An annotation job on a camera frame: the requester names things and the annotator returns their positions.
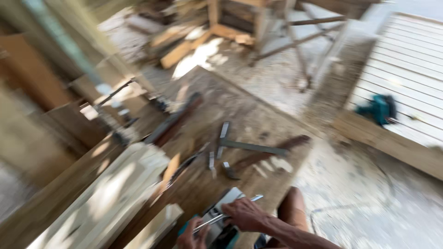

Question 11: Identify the stack of light wood planks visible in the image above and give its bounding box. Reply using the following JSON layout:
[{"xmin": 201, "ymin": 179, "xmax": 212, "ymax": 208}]
[{"xmin": 27, "ymin": 142, "xmax": 185, "ymax": 249}]

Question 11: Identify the pile of wood offcuts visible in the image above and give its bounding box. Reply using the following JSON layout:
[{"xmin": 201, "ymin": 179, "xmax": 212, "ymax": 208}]
[{"xmin": 148, "ymin": 21, "xmax": 257, "ymax": 70}]

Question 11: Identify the thick wooden beam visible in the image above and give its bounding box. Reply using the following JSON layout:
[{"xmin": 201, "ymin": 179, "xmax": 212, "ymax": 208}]
[{"xmin": 332, "ymin": 111, "xmax": 443, "ymax": 181}]

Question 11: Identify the white slatted panel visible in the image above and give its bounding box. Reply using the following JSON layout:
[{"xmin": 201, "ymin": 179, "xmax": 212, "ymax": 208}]
[{"xmin": 346, "ymin": 13, "xmax": 443, "ymax": 149}]

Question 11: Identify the wooden stool frame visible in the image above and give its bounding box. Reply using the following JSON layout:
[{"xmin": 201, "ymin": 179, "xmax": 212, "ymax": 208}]
[{"xmin": 207, "ymin": 0, "xmax": 268, "ymax": 46}]

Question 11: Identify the wooden sawhorse frame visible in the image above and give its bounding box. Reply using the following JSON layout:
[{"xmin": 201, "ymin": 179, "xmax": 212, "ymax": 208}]
[{"xmin": 248, "ymin": 0, "xmax": 347, "ymax": 92}]

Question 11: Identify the person's left hand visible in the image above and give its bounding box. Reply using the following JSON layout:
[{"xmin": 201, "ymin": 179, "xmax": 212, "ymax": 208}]
[{"xmin": 177, "ymin": 217, "xmax": 210, "ymax": 249}]

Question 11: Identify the teal power tool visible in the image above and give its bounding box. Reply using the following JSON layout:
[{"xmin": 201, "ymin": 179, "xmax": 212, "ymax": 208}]
[{"xmin": 354, "ymin": 94, "xmax": 398, "ymax": 127}]

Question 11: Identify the teal and silver electric planer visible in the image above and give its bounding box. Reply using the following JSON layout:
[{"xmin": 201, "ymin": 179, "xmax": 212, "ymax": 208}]
[{"xmin": 178, "ymin": 187, "xmax": 247, "ymax": 249}]

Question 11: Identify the hammer with wooden handle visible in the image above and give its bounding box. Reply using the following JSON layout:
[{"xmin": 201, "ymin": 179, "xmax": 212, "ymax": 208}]
[{"xmin": 221, "ymin": 134, "xmax": 311, "ymax": 181}]

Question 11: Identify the brown wooden board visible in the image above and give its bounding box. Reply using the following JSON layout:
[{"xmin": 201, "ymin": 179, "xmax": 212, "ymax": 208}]
[{"xmin": 0, "ymin": 34, "xmax": 75, "ymax": 112}]

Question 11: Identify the metal try square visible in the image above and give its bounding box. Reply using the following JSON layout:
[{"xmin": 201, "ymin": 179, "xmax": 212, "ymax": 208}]
[{"xmin": 216, "ymin": 121, "xmax": 288, "ymax": 160}]

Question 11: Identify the person's right hand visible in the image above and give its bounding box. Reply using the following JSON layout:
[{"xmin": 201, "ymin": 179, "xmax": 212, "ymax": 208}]
[{"xmin": 221, "ymin": 197, "xmax": 275, "ymax": 233}]

